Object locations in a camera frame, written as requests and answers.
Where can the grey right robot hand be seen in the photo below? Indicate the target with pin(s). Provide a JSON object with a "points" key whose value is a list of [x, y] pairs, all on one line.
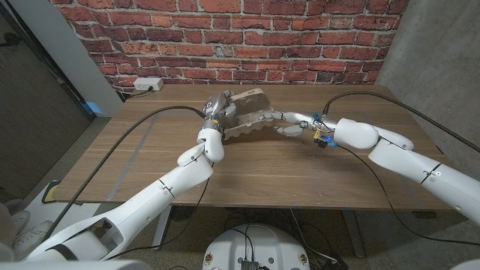
{"points": [[300, 117]]}

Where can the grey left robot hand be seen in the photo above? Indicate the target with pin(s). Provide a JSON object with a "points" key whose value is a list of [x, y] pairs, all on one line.
{"points": [[214, 107]]}

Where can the brown cardboard egg carton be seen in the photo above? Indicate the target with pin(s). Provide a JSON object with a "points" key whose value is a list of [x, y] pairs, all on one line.
{"points": [[251, 108]]}

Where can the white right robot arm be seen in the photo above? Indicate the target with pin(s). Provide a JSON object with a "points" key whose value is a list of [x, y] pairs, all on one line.
{"points": [[405, 161]]}

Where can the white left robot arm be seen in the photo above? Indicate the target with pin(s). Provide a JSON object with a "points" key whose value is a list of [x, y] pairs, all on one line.
{"points": [[150, 202]]}

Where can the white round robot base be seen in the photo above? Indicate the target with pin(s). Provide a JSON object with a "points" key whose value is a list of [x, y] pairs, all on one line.
{"points": [[258, 245]]}

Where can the white power strip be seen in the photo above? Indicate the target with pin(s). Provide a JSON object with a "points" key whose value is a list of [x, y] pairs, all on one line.
{"points": [[148, 83]]}

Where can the red brick printed backdrop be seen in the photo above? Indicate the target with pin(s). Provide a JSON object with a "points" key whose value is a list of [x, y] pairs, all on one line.
{"points": [[243, 41]]}

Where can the black round floor fan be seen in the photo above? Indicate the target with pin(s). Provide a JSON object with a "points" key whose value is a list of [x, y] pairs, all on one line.
{"points": [[183, 212]]}

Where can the grey metal table leg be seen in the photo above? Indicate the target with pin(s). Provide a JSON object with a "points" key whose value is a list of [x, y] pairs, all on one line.
{"points": [[354, 236], [162, 232]]}

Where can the dark grey door panel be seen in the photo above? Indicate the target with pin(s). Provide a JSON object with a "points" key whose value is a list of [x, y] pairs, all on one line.
{"points": [[33, 112]]}

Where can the white floor platform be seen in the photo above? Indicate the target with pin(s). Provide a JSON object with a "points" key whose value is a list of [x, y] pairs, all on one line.
{"points": [[48, 195]]}

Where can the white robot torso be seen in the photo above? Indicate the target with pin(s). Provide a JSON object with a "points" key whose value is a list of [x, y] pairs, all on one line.
{"points": [[75, 265]]}

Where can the white sneaker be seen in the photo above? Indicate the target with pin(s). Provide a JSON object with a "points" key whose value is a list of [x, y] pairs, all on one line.
{"points": [[21, 219], [32, 236]]}

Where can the beige trouser leg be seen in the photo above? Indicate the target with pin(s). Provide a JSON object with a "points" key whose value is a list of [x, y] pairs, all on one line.
{"points": [[6, 225]]}

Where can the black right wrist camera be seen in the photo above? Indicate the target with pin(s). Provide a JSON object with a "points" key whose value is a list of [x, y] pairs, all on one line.
{"points": [[322, 141]]}

